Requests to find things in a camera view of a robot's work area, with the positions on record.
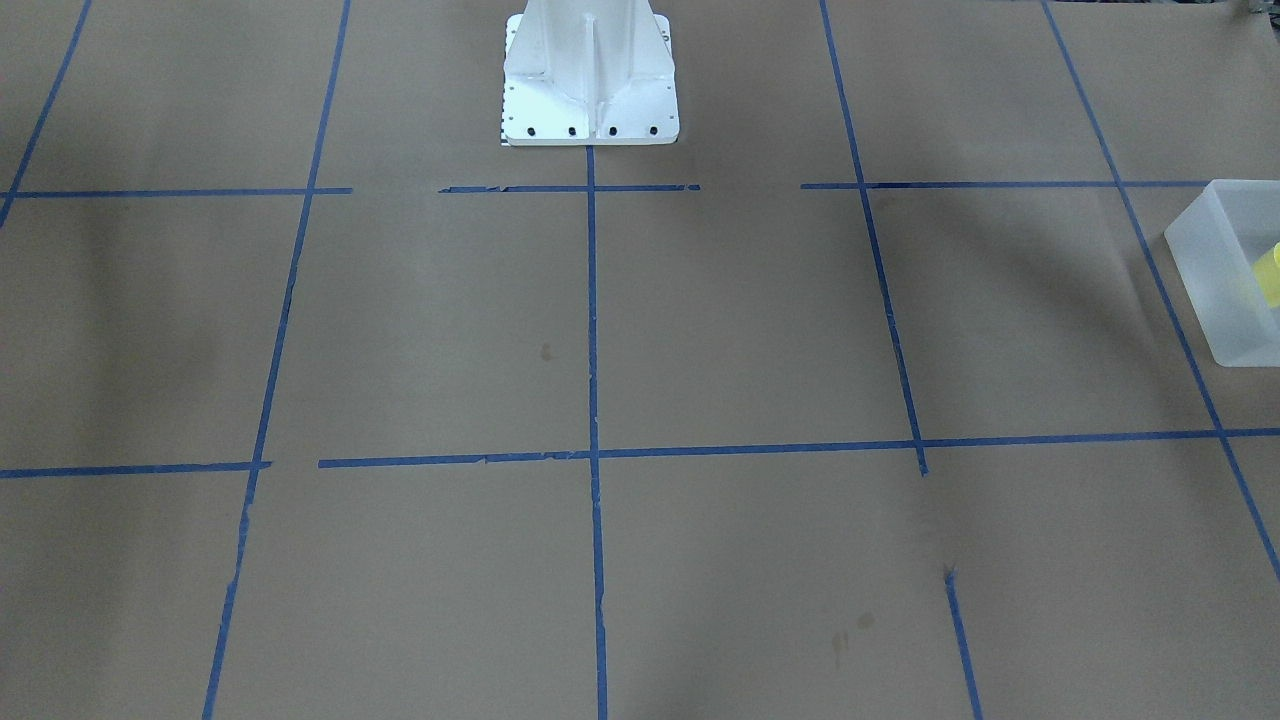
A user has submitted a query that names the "translucent plastic box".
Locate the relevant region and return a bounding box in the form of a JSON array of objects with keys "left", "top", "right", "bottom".
[{"left": 1164, "top": 179, "right": 1279, "bottom": 368}]

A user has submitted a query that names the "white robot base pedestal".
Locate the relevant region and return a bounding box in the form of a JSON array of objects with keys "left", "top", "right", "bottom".
[{"left": 500, "top": 1, "right": 681, "bottom": 147}]

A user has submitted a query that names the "yellow plastic cup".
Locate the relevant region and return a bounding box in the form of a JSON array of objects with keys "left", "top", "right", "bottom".
[{"left": 1252, "top": 243, "right": 1280, "bottom": 307}]

